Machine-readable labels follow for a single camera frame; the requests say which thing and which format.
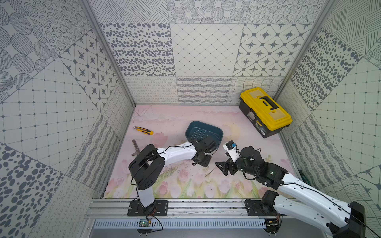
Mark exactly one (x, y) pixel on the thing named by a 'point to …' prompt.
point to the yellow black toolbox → (263, 112)
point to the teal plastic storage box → (198, 130)
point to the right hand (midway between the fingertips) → (222, 159)
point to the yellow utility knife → (144, 130)
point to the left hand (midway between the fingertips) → (206, 159)
